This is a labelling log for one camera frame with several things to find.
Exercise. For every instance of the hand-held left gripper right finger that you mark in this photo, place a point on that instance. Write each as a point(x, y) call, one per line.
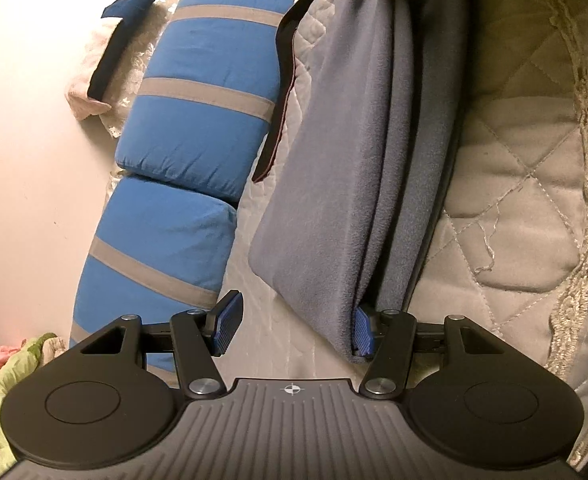
point(364, 330)

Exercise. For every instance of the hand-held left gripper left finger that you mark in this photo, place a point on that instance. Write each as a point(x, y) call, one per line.
point(226, 322)

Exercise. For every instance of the grey-blue fleece pants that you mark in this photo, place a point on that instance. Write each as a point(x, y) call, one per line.
point(334, 185)

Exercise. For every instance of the blue pillow with grey stripes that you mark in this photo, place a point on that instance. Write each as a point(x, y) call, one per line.
point(209, 60)
point(164, 240)

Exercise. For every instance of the grey quilted bedspread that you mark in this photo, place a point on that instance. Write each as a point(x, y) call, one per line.
point(513, 210)

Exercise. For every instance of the rolled white and green comforter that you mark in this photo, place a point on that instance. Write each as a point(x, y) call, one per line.
point(9, 400)

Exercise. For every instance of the cream patterned blanket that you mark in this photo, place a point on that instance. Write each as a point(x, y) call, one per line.
point(139, 55)

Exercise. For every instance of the black cloth band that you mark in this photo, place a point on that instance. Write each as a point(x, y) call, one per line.
point(109, 60)

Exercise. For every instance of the dark blue cloth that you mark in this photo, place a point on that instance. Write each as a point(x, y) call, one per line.
point(126, 4)

